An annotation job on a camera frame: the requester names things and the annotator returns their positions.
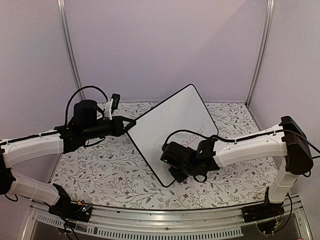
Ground left aluminium frame post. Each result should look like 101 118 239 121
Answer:
56 0 83 89

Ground right aluminium frame post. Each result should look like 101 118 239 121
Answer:
245 0 275 108

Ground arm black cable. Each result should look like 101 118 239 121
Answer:
162 128 320 161
64 85 110 125

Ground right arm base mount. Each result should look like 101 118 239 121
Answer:
241 187 285 223

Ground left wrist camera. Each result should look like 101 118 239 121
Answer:
103 93 121 120

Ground aluminium front rail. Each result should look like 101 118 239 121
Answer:
22 194 314 240

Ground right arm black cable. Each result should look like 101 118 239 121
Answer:
162 128 320 161

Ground aluminium frame post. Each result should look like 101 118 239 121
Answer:
56 0 83 89
245 0 275 108

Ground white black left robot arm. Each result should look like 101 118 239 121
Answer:
0 97 136 217

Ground white dry-erase whiteboard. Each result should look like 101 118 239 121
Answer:
127 84 219 188

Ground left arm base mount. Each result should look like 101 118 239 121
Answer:
48 183 93 223

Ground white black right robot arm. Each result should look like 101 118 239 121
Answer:
160 116 314 218

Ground floral patterned table mat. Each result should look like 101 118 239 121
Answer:
48 101 286 210

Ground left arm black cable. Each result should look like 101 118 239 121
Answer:
64 85 110 125

